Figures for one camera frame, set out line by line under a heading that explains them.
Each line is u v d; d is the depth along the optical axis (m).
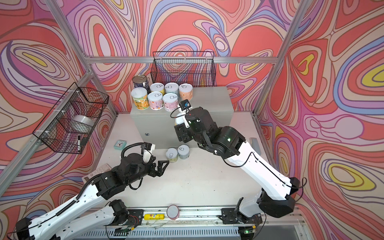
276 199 0.39
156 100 0.70
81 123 0.70
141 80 0.73
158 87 0.77
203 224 0.72
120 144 0.99
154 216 0.72
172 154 0.90
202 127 0.40
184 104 0.49
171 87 0.77
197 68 0.96
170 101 0.71
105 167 0.90
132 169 0.52
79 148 0.70
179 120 0.57
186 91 0.76
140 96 0.69
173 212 0.70
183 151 0.92
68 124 0.69
